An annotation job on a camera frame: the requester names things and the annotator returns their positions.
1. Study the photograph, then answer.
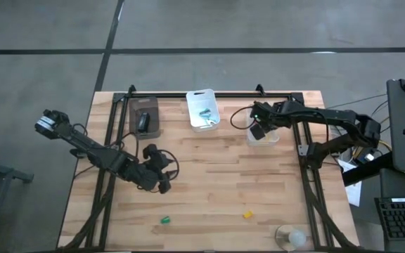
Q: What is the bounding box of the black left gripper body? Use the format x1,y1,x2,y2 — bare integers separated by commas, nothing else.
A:
128,162,161,191

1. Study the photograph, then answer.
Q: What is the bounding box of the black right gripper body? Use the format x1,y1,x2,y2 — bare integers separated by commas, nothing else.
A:
253,102,291,133

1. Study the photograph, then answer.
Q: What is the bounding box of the frosted clear plastic bin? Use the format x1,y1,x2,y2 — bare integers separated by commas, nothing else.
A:
245,105,281,147

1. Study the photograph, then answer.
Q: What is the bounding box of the grey plastic bin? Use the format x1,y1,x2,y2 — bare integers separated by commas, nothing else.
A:
128,96,162,141

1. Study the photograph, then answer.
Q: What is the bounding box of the white plastic bin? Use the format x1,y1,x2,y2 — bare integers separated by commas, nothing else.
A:
185,88,221,134

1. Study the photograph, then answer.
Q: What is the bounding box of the white paper sheet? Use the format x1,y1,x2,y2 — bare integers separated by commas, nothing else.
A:
336,158,362,207

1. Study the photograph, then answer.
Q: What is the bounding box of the clear plastic cup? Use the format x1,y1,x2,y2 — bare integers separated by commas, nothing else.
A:
275,224,308,252

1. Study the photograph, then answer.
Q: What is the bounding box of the black keyboard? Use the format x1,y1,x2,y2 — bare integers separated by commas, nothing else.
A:
373,196,405,244

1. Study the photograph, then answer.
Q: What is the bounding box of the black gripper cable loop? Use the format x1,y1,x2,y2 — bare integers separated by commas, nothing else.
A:
229,105,257,131

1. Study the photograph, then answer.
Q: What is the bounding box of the black aluminium table frame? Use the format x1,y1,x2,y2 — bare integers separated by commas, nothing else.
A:
60,84,360,252

